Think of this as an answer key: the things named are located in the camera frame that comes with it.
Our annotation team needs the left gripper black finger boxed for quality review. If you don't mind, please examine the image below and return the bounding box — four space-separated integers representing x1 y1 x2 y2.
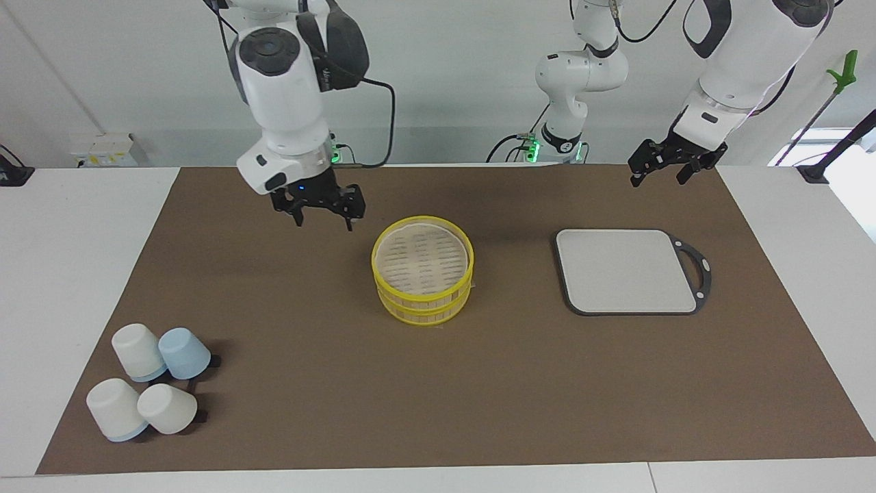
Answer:
630 140 663 187
676 145 728 185

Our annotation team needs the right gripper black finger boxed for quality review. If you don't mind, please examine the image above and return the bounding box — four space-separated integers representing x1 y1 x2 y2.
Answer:
270 192 305 227
340 185 365 231

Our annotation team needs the yellow round bamboo steamer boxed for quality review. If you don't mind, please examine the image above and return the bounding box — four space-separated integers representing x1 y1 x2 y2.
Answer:
372 216 475 327

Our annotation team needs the black clamp stand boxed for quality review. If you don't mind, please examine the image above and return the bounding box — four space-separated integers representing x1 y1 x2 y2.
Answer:
797 110 876 184

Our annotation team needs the green tipped grabber pole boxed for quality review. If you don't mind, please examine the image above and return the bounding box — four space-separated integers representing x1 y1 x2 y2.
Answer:
775 49 858 166

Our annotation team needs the light blue plastic cup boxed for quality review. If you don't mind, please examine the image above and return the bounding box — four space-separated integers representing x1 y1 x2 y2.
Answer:
158 328 211 380

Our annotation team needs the brown table mat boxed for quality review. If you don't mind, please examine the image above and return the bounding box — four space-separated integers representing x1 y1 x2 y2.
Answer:
36 164 876 475

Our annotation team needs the white socket box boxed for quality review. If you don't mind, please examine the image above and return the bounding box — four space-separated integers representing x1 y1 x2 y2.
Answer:
68 134 148 167

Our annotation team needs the white cup with blue rim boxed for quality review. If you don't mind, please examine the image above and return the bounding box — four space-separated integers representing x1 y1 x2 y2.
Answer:
86 378 149 442
112 323 168 383

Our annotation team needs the plain white plastic cup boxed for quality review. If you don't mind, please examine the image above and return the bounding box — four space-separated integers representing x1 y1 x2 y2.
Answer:
137 383 198 435

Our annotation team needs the black table clamp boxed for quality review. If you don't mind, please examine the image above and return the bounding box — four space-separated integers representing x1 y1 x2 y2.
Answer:
0 145 35 187

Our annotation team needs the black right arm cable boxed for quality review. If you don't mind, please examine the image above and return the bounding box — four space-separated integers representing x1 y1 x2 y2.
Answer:
332 77 396 169

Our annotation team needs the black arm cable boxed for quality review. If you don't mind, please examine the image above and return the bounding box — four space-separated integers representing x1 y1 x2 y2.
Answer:
332 77 396 169
613 0 680 44

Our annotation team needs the grey cutting board with handle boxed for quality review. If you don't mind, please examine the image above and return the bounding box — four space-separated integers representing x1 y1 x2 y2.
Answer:
553 228 712 316

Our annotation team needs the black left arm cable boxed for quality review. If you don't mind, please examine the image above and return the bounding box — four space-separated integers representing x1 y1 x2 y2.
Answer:
613 0 680 44

